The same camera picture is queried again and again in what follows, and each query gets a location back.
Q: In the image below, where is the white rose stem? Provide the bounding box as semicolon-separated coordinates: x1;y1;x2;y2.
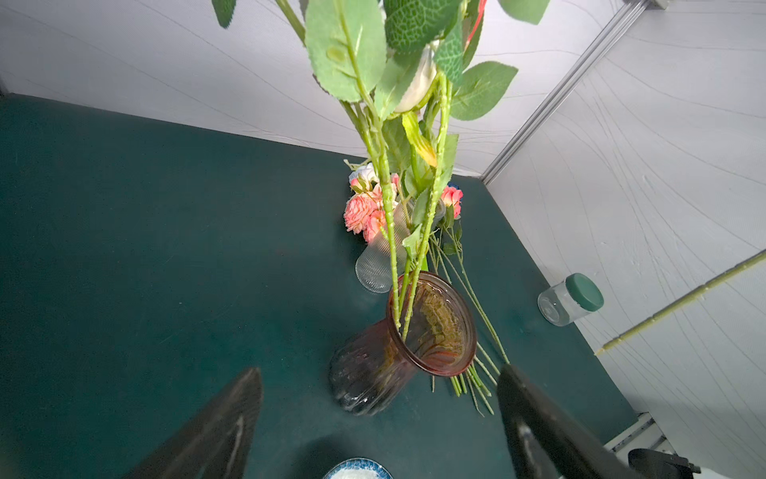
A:
210;0;420;331

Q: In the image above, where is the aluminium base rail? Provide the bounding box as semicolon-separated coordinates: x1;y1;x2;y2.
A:
604;412;676;463

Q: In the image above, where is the small pink rose spray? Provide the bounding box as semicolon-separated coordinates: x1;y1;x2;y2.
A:
329;165;503;415

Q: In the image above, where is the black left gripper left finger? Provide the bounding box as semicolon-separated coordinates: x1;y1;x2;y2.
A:
125;367;263;478

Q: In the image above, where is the clear ribbed glass vase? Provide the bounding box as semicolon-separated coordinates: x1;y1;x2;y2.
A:
355;199;427;293

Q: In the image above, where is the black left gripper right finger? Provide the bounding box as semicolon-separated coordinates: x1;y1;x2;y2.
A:
497;364;640;478

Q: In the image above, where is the dark red glass vase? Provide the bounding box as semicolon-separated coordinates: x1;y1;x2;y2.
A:
329;271;477;415

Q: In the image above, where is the blue white porcelain bowl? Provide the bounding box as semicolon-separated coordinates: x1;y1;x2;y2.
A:
323;458;393;479

